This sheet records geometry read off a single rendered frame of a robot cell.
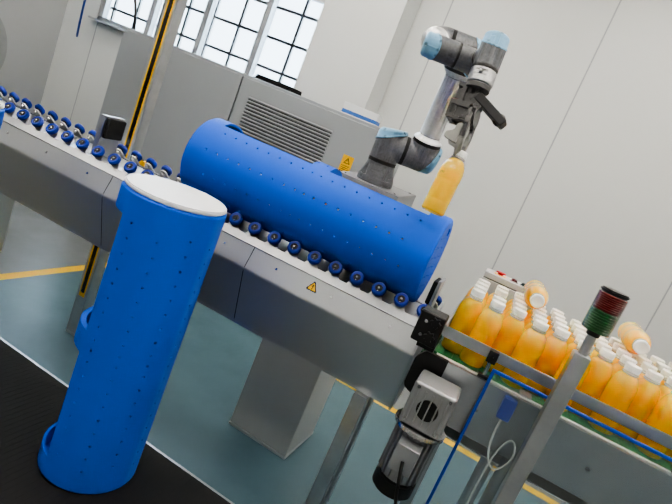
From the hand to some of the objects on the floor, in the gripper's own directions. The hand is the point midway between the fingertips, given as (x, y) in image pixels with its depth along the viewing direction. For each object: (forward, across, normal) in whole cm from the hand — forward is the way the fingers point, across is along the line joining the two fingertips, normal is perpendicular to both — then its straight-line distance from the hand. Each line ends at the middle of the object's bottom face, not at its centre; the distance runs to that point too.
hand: (459, 153), depth 154 cm
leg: (+139, -27, -11) cm, 142 cm away
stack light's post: (+147, -4, +37) cm, 152 cm away
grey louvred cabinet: (+91, -192, -206) cm, 296 cm away
